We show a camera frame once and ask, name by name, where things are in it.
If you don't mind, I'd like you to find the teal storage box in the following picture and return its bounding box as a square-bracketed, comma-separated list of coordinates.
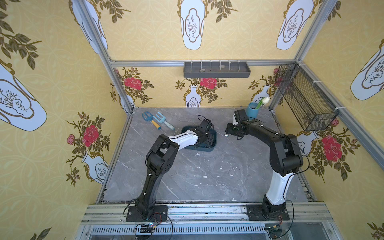
[186, 128, 217, 152]

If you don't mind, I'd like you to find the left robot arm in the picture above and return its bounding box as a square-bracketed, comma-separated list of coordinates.
[135, 119, 217, 220]

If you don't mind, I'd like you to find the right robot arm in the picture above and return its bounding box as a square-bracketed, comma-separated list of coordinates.
[226, 110, 303, 221]

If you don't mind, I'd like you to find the teal vase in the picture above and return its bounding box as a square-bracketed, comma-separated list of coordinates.
[246, 102, 259, 120]

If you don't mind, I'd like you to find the white tulip flower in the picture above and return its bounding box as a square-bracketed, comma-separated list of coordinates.
[256, 97, 271, 110]

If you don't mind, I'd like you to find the light blue toy fork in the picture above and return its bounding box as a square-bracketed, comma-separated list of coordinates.
[153, 112, 175, 131]

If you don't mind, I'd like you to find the grey wall shelf tray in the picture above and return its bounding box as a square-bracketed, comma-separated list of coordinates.
[183, 61, 251, 79]

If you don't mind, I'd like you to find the black wire mesh basket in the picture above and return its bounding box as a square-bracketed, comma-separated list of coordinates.
[275, 64, 339, 132]

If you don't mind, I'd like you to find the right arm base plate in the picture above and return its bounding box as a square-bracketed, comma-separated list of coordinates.
[245, 204, 290, 222]

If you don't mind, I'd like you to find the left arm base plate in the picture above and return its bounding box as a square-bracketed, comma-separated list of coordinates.
[126, 205, 168, 223]

